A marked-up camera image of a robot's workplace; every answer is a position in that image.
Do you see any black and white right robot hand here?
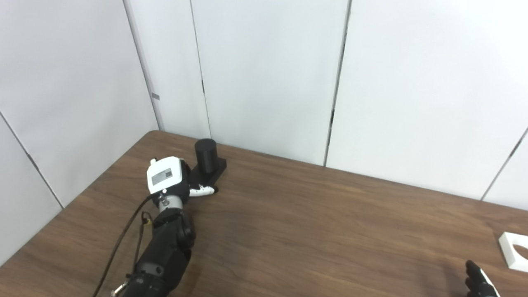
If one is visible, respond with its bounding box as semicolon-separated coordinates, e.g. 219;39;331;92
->
465;260;501;297

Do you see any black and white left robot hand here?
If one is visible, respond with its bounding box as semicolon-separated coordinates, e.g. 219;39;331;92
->
146;157;218;207

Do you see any white square piece with hole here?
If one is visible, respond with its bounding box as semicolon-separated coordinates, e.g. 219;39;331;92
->
498;232;528;273

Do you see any black peg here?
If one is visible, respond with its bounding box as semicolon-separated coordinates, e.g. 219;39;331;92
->
188;139;227;188

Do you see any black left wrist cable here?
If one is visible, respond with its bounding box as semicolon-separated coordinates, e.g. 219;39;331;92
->
92;194;165;297

